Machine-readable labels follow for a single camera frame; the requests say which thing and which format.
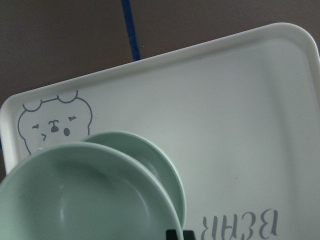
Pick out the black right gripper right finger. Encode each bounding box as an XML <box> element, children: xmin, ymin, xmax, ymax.
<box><xmin>183</xmin><ymin>230</ymin><xmax>196</xmax><ymax>240</ymax></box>

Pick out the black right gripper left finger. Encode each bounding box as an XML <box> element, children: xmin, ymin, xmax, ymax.
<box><xmin>165</xmin><ymin>229</ymin><xmax>178</xmax><ymax>240</ymax></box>

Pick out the green bowl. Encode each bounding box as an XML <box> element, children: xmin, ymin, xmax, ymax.
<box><xmin>83</xmin><ymin>130</ymin><xmax>187</xmax><ymax>227</ymax></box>
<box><xmin>0</xmin><ymin>142</ymin><xmax>183</xmax><ymax>240</ymax></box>

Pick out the green bowl on tray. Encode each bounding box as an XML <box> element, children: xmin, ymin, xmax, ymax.
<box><xmin>83</xmin><ymin>130</ymin><xmax>187</xmax><ymax>227</ymax></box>

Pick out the white bear tray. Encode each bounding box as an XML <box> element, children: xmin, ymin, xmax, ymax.
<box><xmin>0</xmin><ymin>23</ymin><xmax>320</xmax><ymax>240</ymax></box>

